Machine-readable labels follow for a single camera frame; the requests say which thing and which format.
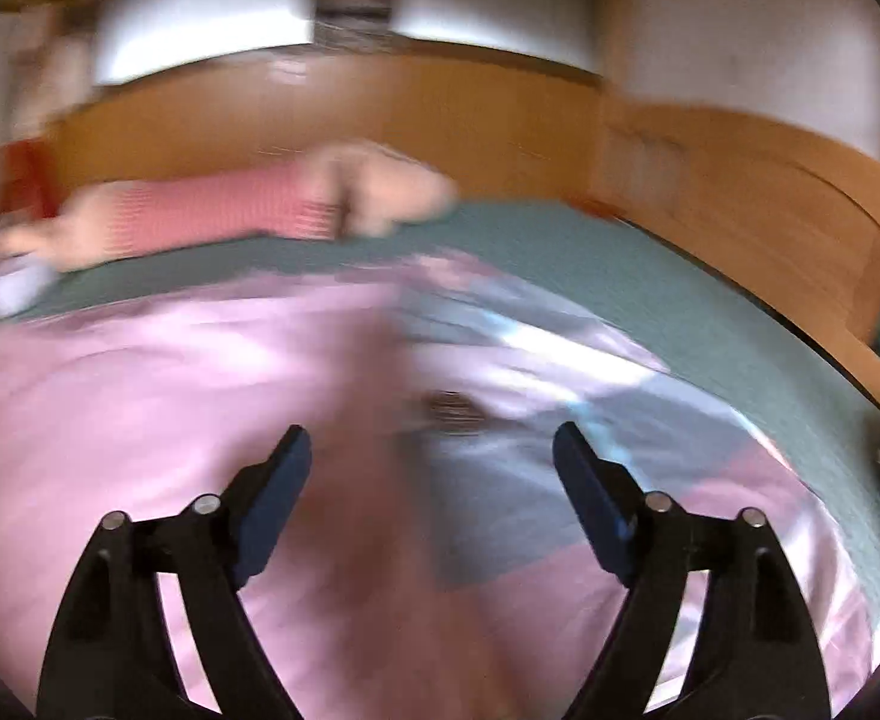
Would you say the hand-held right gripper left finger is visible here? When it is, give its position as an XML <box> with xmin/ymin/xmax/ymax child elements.
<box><xmin>38</xmin><ymin>425</ymin><xmax>312</xmax><ymax>720</ymax></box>

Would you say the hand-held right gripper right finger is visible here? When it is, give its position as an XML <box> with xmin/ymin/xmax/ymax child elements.
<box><xmin>552</xmin><ymin>421</ymin><xmax>831</xmax><ymax>720</ymax></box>

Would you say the lilac jacket with black stripes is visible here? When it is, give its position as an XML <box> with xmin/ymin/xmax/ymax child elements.
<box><xmin>0</xmin><ymin>270</ymin><xmax>861</xmax><ymax>720</ymax></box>

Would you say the patterned satin bed sheet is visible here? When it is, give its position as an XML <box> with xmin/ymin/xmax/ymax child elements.
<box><xmin>395</xmin><ymin>249</ymin><xmax>880</xmax><ymax>691</ymax></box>

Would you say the cream cushion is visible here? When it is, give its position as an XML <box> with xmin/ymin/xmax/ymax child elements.
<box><xmin>0</xmin><ymin>139</ymin><xmax>460</xmax><ymax>275</ymax></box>

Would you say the light blue pillow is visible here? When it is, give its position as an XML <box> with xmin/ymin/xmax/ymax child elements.
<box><xmin>0</xmin><ymin>253</ymin><xmax>52</xmax><ymax>320</ymax></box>

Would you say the wooden headboard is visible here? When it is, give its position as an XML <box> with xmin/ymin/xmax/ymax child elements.
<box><xmin>42</xmin><ymin>52</ymin><xmax>615</xmax><ymax>241</ymax></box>

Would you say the red object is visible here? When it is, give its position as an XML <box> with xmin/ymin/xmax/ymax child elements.
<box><xmin>1</xmin><ymin>141</ymin><xmax>62</xmax><ymax>222</ymax></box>

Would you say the white padded wall panel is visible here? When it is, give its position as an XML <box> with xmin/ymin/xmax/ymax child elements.
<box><xmin>393</xmin><ymin>0</ymin><xmax>600</xmax><ymax>77</ymax></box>
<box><xmin>93</xmin><ymin>0</ymin><xmax>315</xmax><ymax>89</ymax></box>

